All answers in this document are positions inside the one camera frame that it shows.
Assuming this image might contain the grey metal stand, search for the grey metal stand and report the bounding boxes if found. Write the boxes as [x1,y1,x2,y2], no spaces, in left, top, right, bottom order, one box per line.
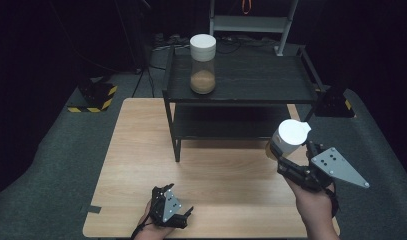
[208,0,299,57]

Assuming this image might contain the clear jar with white lid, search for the clear jar with white lid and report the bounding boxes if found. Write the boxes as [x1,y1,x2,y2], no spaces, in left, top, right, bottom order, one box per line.
[189,33,218,95]
[264,118,312,162]

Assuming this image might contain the black tripod legs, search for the black tripod legs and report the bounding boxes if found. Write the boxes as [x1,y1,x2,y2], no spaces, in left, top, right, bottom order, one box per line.
[130,64,156,99]

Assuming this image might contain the black wrist strap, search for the black wrist strap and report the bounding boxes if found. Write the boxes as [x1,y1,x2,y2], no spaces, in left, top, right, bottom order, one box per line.
[130,209,151,240]
[325,181,341,220]

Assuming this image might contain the black yellow striped stand base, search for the black yellow striped stand base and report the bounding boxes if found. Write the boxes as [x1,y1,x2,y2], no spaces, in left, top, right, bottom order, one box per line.
[67,80,119,114]
[313,85,356,119]

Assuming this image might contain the person's right hand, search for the person's right hand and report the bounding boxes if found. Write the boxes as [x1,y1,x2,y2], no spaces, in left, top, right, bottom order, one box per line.
[285,177,336,223]

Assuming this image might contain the orange strap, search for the orange strap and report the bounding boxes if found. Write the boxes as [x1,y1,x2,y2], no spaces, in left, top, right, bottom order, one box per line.
[241,0,254,16]

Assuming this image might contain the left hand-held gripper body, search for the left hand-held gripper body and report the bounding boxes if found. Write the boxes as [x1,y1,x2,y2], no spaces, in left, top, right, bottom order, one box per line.
[149,187,188,230]

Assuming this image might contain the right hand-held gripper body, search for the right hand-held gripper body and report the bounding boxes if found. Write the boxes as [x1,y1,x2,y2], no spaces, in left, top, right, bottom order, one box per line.
[276,142,371,194]

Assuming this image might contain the person's left hand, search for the person's left hand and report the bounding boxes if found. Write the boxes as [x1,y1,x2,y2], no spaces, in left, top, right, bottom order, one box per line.
[137,200,175,237]

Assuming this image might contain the black two-tier shelf rack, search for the black two-tier shelf rack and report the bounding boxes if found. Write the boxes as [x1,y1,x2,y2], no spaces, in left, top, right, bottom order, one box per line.
[162,45,327,163]

